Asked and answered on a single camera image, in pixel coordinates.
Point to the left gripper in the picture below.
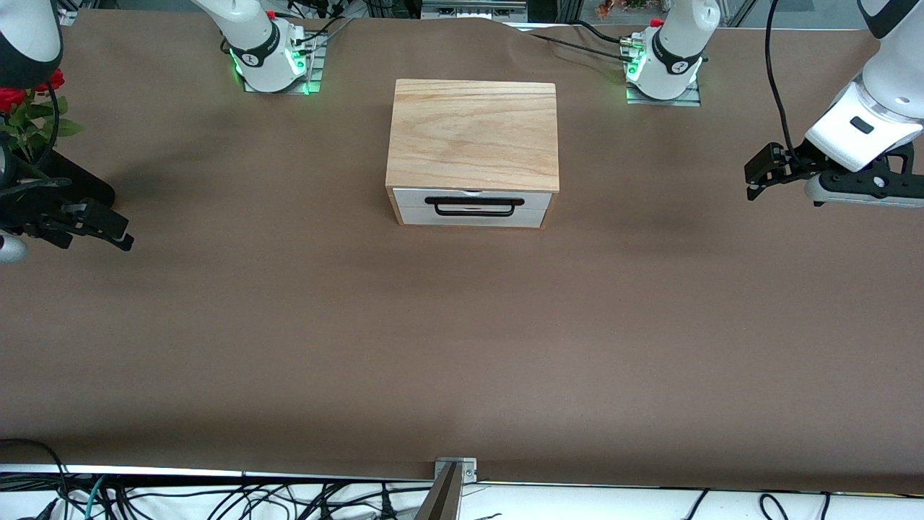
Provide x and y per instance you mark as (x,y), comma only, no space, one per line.
(798,163)

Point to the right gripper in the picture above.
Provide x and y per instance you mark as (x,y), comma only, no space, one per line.
(30,205)

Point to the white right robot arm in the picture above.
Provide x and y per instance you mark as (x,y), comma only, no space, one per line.
(253,43)

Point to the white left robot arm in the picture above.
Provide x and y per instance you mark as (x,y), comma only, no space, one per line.
(678,50)

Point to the black cylindrical vase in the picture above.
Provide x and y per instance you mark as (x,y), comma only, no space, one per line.
(90,184)

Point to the red artificial rose stem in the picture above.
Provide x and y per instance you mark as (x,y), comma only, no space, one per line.
(32,119)

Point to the orange dried foliage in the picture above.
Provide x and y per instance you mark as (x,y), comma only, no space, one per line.
(621,7)

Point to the light wooden cabinet box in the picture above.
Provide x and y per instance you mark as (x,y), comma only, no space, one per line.
(473,133)

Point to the grey metal rack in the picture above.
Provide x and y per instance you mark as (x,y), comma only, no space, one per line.
(473,9)

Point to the brown table cover cloth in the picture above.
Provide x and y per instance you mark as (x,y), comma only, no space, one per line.
(462,361)

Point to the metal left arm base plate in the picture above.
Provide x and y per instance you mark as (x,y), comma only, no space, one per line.
(689,97)

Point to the aluminium frame profile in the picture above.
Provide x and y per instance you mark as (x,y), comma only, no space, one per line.
(68,11)

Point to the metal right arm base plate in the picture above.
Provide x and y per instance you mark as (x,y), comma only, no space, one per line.
(316,72)

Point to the grey metal bracket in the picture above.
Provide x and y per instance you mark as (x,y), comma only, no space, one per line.
(468,469)

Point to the dark tapered metal post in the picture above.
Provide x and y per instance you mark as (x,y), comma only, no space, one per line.
(442,502)

